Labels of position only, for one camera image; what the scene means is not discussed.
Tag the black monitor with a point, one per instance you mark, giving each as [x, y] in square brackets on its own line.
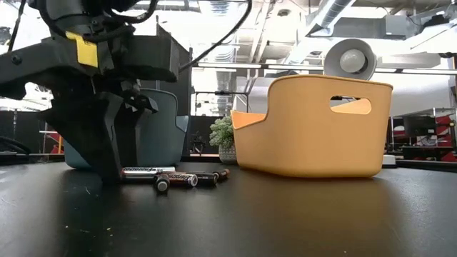
[419, 126]

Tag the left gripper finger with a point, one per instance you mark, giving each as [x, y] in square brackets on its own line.
[89, 135]
[134, 121]

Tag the silver ventilation duct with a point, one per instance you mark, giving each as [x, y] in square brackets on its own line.
[332, 14]

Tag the blue plastic bin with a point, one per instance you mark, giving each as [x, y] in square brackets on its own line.
[160, 135]

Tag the green succulent in pot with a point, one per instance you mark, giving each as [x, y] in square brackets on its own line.
[222, 133]

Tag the yellow tape tag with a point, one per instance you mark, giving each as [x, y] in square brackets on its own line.
[85, 51]

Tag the red black storage case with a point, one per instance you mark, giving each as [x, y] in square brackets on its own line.
[446, 142]

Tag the black table frame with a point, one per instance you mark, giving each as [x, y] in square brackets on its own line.
[428, 165]

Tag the black copper AA battery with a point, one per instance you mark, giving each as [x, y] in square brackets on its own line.
[162, 185]
[223, 173]
[207, 178]

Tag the yellow plastic bin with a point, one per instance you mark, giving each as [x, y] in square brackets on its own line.
[303, 142]

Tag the white desk lamp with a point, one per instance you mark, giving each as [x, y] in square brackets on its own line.
[335, 53]

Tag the silver black AA battery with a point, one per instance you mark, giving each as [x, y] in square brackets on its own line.
[150, 169]

